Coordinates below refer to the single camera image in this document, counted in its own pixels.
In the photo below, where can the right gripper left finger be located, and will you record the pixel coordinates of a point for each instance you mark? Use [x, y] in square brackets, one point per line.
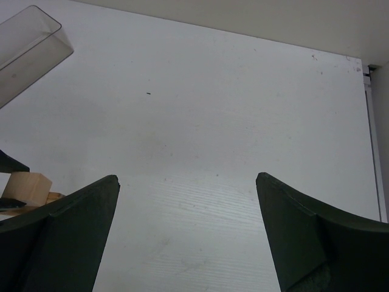
[59, 246]

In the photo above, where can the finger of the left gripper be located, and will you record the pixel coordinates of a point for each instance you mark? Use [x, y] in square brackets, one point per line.
[9, 164]
[8, 204]

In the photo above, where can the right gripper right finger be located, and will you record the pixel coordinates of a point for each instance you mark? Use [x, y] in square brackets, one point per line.
[318, 247]

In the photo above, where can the small light wood cube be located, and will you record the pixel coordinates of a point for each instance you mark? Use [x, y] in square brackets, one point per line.
[30, 188]

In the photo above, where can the clear plastic box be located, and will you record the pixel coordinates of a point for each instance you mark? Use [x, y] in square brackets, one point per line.
[32, 44]

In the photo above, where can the aluminium left rail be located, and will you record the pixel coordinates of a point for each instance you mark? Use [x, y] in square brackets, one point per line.
[373, 138]

